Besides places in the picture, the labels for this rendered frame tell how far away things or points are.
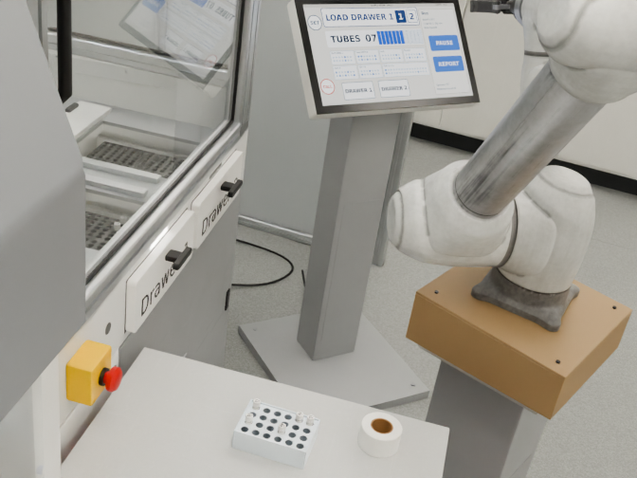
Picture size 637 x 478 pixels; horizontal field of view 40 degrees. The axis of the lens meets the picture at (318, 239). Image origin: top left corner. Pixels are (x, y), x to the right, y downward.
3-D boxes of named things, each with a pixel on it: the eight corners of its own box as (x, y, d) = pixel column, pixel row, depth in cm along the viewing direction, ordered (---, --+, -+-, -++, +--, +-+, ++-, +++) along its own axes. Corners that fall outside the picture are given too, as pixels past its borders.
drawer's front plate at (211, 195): (239, 193, 206) (243, 151, 201) (196, 250, 181) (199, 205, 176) (232, 191, 206) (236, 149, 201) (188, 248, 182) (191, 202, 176)
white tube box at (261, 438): (317, 435, 147) (320, 419, 145) (303, 469, 140) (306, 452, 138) (248, 415, 149) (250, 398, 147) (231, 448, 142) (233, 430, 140)
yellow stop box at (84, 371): (115, 380, 140) (116, 345, 137) (95, 409, 134) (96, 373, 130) (86, 373, 141) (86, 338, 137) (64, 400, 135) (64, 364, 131)
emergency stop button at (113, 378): (124, 382, 138) (125, 363, 136) (113, 398, 134) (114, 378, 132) (106, 377, 138) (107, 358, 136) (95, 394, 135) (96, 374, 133)
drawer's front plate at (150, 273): (191, 256, 179) (195, 210, 174) (134, 335, 154) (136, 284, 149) (184, 254, 179) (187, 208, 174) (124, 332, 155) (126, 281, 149)
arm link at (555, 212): (587, 297, 167) (627, 198, 156) (499, 292, 163) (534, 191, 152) (555, 250, 180) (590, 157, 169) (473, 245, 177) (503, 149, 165)
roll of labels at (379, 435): (368, 462, 143) (373, 444, 141) (351, 432, 149) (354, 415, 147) (405, 453, 146) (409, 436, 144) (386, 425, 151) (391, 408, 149)
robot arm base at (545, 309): (584, 284, 182) (592, 262, 179) (556, 334, 165) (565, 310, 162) (503, 250, 188) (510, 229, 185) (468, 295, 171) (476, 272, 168)
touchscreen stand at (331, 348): (427, 397, 278) (504, 101, 227) (303, 430, 257) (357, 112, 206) (352, 309, 315) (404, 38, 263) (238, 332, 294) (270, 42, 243)
